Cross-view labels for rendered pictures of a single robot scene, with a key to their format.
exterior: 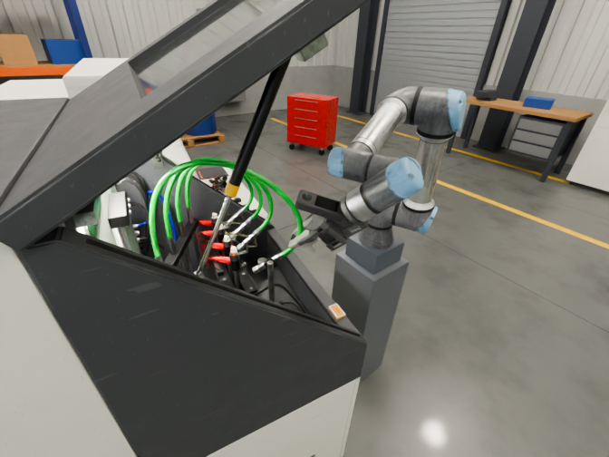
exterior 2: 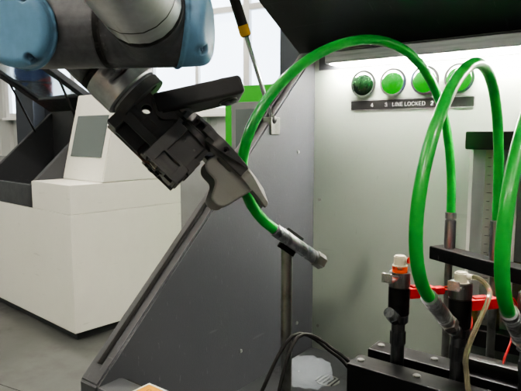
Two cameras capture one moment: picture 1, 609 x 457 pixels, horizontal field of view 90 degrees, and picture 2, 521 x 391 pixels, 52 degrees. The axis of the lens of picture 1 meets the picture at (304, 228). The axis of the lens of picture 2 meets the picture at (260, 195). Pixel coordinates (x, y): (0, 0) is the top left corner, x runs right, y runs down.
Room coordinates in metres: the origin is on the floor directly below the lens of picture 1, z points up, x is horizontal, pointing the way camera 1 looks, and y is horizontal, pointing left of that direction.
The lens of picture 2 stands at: (1.29, -0.24, 1.29)
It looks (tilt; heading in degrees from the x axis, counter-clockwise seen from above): 7 degrees down; 156
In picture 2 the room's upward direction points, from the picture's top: straight up
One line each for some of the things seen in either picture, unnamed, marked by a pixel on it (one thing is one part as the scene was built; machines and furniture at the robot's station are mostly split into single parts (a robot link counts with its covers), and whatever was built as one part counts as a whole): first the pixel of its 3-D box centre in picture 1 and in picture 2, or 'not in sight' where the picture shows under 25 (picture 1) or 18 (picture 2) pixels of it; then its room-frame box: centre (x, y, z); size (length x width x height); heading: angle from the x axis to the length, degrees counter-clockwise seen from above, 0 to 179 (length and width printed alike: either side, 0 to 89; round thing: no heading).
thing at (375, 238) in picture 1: (377, 229); not in sight; (1.13, -0.32, 0.95); 0.15 x 0.15 x 0.10
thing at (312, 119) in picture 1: (312, 124); not in sight; (5.18, -0.06, 0.43); 0.70 x 0.46 x 0.86; 63
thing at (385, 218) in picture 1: (383, 207); not in sight; (1.13, -0.33, 1.07); 0.13 x 0.12 x 0.14; 62
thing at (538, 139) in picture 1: (510, 131); not in sight; (4.89, -3.16, 0.51); 1.60 x 0.70 x 1.03; 38
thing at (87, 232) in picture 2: not in sight; (63, 174); (-2.78, 0.00, 1.00); 1.30 x 1.09 x 1.99; 24
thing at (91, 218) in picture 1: (94, 160); (470, 45); (0.60, 0.44, 1.43); 0.54 x 0.03 x 0.02; 29
